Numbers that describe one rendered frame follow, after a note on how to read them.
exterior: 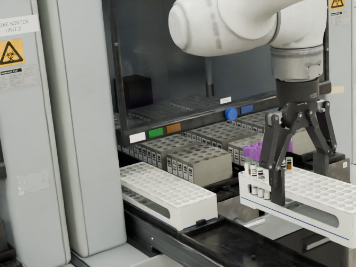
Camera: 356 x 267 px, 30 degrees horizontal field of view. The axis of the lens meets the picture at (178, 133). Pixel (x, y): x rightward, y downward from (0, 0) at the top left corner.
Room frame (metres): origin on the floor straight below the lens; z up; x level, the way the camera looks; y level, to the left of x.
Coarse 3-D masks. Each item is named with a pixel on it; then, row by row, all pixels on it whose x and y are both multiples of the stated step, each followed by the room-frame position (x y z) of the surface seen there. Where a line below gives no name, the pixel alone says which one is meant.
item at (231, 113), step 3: (228, 108) 1.46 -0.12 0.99; (231, 108) 1.45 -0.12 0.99; (234, 108) 1.46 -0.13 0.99; (225, 111) 1.46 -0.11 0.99; (228, 111) 1.45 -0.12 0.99; (231, 111) 1.45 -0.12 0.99; (234, 111) 1.46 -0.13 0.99; (225, 114) 1.45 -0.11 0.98; (228, 114) 1.45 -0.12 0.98; (231, 114) 1.45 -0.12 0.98; (234, 114) 1.46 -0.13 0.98; (225, 117) 1.45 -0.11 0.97; (228, 117) 1.45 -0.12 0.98; (231, 117) 1.45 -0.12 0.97; (234, 117) 1.46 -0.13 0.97; (231, 120) 1.45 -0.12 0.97
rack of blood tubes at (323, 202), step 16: (240, 176) 1.22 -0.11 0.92; (256, 176) 1.19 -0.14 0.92; (288, 176) 1.18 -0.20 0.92; (304, 176) 1.17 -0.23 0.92; (320, 176) 1.17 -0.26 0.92; (240, 192) 1.22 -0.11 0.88; (288, 192) 1.10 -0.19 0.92; (304, 192) 1.10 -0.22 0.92; (320, 192) 1.09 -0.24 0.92; (336, 192) 1.07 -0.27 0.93; (352, 192) 1.07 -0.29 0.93; (256, 208) 1.18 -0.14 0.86; (272, 208) 1.14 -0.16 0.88; (288, 208) 1.15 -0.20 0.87; (304, 208) 1.15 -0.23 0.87; (320, 208) 1.03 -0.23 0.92; (336, 208) 1.00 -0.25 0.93; (352, 208) 1.00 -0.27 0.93; (304, 224) 1.07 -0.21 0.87; (320, 224) 1.04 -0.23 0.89; (336, 224) 1.07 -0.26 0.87; (352, 224) 0.98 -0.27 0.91; (336, 240) 1.00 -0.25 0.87; (352, 240) 0.98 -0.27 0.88
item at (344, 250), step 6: (342, 246) 1.24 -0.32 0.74; (342, 252) 1.24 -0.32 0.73; (348, 252) 1.23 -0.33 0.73; (354, 252) 1.24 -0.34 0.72; (342, 258) 1.24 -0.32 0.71; (348, 258) 1.23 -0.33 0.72; (354, 258) 1.24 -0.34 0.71; (342, 264) 1.24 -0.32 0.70; (348, 264) 1.23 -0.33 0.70; (354, 264) 1.24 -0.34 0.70
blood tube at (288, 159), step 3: (291, 141) 1.23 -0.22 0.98; (291, 144) 1.22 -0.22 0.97; (288, 147) 1.22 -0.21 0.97; (291, 147) 1.22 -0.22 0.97; (288, 150) 1.22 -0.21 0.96; (291, 150) 1.22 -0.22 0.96; (288, 153) 1.22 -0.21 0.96; (291, 153) 1.22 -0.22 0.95; (288, 156) 1.22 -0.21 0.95; (291, 156) 1.22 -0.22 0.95; (288, 159) 1.22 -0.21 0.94; (291, 159) 1.22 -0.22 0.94; (288, 162) 1.22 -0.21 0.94; (291, 162) 1.22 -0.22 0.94; (288, 165) 1.22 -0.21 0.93; (291, 165) 1.22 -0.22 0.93; (288, 168) 1.22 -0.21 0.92; (291, 168) 1.22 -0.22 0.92
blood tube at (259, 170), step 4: (256, 152) 1.19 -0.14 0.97; (260, 152) 1.18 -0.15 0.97; (256, 156) 1.19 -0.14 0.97; (256, 160) 1.19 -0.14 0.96; (256, 164) 1.19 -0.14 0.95; (256, 168) 1.19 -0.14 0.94; (260, 168) 1.18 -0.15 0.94; (260, 172) 1.18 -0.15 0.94; (260, 176) 1.18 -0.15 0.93; (260, 188) 1.18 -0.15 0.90; (260, 192) 1.18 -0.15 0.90; (260, 196) 1.18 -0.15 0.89
